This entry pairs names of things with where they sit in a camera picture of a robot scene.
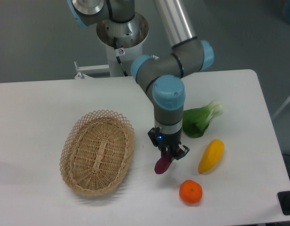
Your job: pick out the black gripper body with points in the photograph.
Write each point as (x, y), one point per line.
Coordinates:
(158, 138)

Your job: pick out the purple sweet potato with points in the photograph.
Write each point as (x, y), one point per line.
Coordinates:
(163, 163)

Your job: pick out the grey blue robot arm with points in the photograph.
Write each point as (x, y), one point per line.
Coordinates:
(160, 79)

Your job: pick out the yellow mango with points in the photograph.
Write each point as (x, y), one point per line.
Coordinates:
(211, 156)

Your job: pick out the green bok choy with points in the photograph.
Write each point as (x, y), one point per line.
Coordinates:
(197, 120)

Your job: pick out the orange tangerine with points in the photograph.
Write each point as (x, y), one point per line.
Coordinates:
(190, 192)

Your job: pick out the woven wicker basket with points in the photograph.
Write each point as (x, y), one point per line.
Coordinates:
(97, 153)

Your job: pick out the black device at table edge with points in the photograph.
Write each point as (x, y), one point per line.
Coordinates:
(284, 200)

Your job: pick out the white metal base frame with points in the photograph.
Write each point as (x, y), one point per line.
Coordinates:
(93, 69)

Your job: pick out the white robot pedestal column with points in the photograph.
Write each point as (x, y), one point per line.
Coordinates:
(123, 42)

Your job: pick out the white frame right edge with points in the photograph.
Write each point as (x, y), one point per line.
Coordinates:
(281, 108)

